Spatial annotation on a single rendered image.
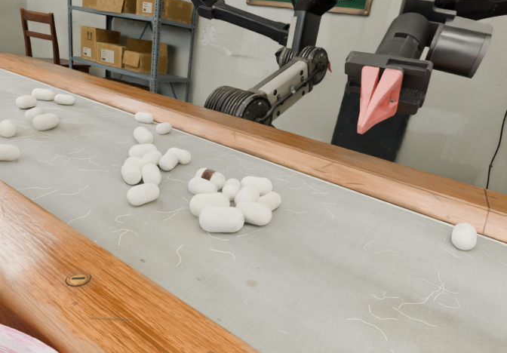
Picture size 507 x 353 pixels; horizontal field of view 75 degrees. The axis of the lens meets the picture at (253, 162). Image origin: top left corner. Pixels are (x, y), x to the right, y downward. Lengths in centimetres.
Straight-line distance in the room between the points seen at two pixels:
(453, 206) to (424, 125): 189
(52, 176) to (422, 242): 38
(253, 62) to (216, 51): 37
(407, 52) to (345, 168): 17
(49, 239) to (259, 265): 14
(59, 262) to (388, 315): 21
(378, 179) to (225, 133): 24
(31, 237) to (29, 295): 5
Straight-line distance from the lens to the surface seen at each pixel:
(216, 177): 35
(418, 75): 45
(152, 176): 35
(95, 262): 21
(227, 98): 78
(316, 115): 247
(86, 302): 19
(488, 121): 233
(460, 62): 52
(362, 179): 45
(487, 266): 38
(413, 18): 53
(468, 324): 29
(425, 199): 45
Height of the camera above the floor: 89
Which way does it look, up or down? 19 degrees down
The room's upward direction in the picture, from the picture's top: 10 degrees clockwise
